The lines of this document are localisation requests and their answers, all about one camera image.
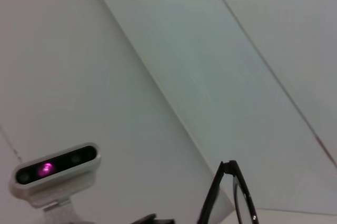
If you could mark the black glasses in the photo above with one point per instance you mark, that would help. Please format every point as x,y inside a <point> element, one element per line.
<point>231,167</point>

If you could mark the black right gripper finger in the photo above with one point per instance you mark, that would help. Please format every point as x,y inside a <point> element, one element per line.
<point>147,221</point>
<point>166,222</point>

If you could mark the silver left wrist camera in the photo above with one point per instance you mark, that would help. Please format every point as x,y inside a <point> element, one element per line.
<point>58,179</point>

